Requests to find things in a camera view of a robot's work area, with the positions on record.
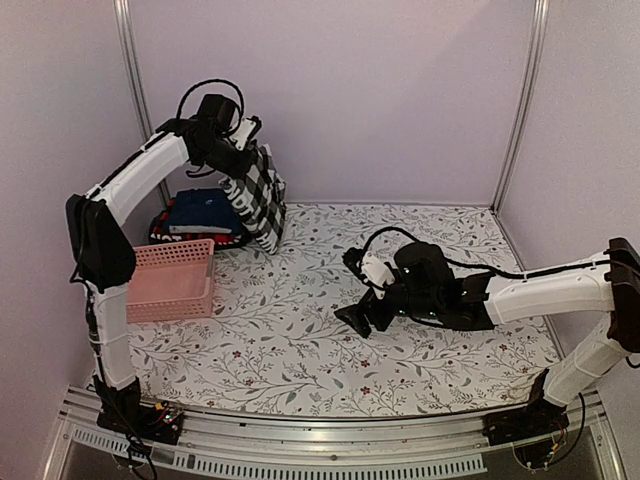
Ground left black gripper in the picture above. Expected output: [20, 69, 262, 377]
[198, 135, 256, 179]

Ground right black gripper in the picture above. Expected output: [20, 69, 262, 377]
[335, 267, 441, 337]

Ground black white checkered cloth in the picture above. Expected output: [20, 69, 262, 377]
[219, 142, 286, 254]

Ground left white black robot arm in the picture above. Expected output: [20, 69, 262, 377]
[65, 94, 262, 445]

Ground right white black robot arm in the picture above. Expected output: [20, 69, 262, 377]
[334, 238, 639, 445]

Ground pink plastic laundry basket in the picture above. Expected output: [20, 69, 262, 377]
[126, 239, 214, 323]

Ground floral patterned table mat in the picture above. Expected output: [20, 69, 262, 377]
[129, 204, 558, 417]

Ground red black plaid shirt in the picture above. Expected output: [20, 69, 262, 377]
[148, 198, 251, 250]

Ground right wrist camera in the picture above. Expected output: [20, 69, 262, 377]
[342, 248, 395, 300]

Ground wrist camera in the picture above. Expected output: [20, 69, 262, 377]
[229, 116, 262, 151]
[342, 248, 395, 300]

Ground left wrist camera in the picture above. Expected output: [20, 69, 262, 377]
[229, 116, 262, 151]

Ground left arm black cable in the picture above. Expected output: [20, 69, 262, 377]
[177, 77, 246, 121]

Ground left aluminium frame post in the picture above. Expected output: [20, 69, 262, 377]
[112, 0, 171, 206]

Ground aluminium frame post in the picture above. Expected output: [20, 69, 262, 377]
[491, 0, 550, 216]
[112, 0, 171, 206]

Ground front aluminium rail base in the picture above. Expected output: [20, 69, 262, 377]
[43, 387, 627, 479]

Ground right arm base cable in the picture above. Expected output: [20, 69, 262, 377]
[479, 389, 589, 471]

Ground right aluminium frame post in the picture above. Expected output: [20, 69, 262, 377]
[491, 0, 550, 216]

